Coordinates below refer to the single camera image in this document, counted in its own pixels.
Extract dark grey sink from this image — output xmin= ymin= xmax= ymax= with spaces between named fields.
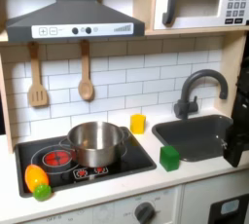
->
xmin=151 ymin=114 xmax=234 ymax=163

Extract dark grey tap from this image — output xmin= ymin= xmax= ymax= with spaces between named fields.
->
xmin=173 ymin=68 xmax=230 ymax=121

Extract green block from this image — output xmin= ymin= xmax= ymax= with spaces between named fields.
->
xmin=159 ymin=145 xmax=181 ymax=172

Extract yellow block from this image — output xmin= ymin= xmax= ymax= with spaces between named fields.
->
xmin=129 ymin=113 xmax=147 ymax=135

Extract grey oven knob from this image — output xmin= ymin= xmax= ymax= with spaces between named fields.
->
xmin=133 ymin=201 xmax=157 ymax=224

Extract steel pot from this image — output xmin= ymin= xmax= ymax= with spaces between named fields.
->
xmin=58 ymin=121 xmax=132 ymax=168

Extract black toy stove top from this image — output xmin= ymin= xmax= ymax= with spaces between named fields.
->
xmin=14 ymin=126 xmax=158 ymax=199

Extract white toy microwave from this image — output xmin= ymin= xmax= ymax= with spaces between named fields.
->
xmin=153 ymin=0 xmax=249 ymax=31

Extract wooden spoon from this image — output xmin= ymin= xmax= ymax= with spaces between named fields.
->
xmin=77 ymin=39 xmax=95 ymax=102

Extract green toy ball vegetable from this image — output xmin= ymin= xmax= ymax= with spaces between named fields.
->
xmin=32 ymin=183 xmax=53 ymax=203

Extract orange toy vegetable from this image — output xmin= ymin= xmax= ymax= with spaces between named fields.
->
xmin=24 ymin=164 xmax=50 ymax=194

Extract grey range hood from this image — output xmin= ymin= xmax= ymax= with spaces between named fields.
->
xmin=5 ymin=0 xmax=146 ymax=44

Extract wooden slotted spatula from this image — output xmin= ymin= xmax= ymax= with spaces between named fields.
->
xmin=26 ymin=41 xmax=50 ymax=108

